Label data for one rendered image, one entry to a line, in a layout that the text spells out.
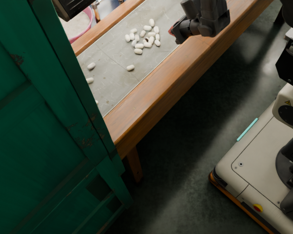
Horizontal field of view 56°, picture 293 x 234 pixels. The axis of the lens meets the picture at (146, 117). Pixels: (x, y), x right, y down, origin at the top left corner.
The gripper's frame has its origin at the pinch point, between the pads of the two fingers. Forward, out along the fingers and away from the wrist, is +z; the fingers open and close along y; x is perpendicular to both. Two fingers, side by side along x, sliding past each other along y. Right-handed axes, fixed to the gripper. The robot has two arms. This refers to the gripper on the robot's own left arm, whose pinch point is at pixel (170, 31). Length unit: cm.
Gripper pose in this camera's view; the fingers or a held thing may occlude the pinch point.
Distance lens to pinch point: 111.5
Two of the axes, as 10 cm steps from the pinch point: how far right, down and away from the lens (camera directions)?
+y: -6.6, 6.9, -3.0
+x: 5.3, 7.2, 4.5
